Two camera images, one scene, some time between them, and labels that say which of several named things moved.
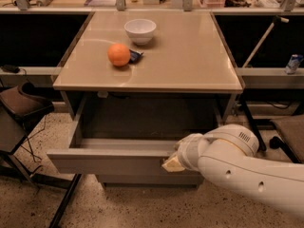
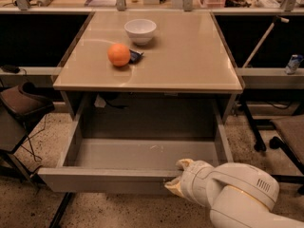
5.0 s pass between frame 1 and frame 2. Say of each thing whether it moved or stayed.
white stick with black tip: stayed
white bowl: stayed
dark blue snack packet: stayed
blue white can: stayed
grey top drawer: moved
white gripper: moved
